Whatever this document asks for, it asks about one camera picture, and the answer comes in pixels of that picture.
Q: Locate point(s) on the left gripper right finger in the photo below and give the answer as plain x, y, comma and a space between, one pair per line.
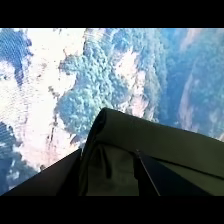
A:
166, 181

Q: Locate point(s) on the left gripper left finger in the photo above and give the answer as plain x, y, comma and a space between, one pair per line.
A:
58, 181

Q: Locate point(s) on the dark grey garment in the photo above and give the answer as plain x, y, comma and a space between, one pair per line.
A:
133, 133

